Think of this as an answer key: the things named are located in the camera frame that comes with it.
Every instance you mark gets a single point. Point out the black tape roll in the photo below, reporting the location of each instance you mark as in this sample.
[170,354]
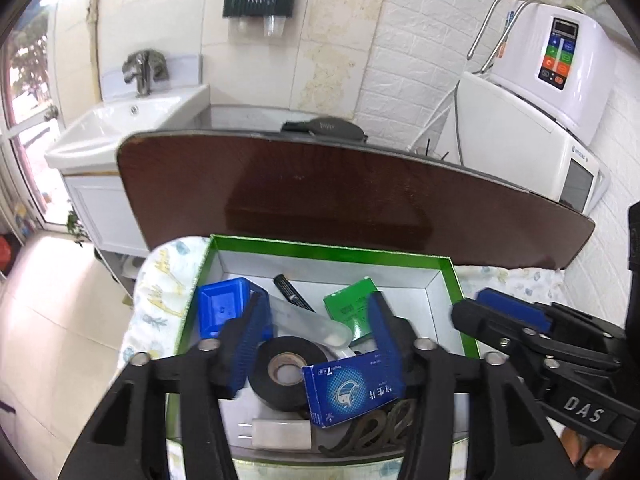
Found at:
[265,385]

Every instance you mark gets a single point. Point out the grey hair claw clip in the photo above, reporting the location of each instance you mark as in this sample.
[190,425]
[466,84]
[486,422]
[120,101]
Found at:
[370,430]

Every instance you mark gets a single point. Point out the blue medicine box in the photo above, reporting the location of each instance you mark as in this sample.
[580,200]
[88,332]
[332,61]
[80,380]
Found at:
[350,390]

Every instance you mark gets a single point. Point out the metal faucet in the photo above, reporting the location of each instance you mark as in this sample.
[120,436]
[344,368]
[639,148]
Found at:
[142,67]

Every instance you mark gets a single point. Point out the white sink cabinet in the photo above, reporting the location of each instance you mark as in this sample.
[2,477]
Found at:
[100,210]

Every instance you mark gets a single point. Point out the black pouch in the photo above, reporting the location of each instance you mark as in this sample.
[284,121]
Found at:
[325,127]

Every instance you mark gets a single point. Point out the small green box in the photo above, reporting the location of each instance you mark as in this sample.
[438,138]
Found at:
[350,305]

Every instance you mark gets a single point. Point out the translucent plastic case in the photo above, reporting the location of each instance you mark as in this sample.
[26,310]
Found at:
[315,322]

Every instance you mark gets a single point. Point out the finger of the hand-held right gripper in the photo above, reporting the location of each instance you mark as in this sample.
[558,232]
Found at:
[490,327]
[510,307]

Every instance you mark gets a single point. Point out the white sink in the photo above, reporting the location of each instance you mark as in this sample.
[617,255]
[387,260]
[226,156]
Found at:
[125,125]

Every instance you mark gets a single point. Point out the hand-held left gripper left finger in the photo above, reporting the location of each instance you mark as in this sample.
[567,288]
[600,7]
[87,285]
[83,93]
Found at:
[250,340]

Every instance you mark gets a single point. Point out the green cardboard box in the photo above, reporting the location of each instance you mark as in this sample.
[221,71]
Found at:
[325,270]

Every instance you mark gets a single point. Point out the white charger plug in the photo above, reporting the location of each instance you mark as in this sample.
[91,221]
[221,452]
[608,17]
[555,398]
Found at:
[280,432]

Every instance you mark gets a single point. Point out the brown wooden board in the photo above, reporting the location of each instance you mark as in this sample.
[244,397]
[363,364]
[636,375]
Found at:
[325,195]

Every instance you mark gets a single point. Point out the blue cube box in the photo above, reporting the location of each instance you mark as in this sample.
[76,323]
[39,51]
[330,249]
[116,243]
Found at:
[220,307]

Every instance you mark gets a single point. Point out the black slim box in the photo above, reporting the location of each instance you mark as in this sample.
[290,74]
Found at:
[292,292]

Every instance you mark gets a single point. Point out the printed blanket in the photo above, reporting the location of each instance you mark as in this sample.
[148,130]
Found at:
[160,285]

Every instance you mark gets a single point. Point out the window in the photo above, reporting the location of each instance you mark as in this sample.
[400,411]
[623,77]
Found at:
[30,60]

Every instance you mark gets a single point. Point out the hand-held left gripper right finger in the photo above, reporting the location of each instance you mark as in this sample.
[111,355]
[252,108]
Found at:
[385,330]

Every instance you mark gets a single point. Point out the person's right hand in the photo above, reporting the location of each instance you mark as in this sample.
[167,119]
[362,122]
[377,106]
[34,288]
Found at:
[597,457]

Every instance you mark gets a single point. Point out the white countertop appliance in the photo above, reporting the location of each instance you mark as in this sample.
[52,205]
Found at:
[500,135]

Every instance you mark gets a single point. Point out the white water purifier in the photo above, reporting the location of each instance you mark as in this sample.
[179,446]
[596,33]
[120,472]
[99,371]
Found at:
[575,85]

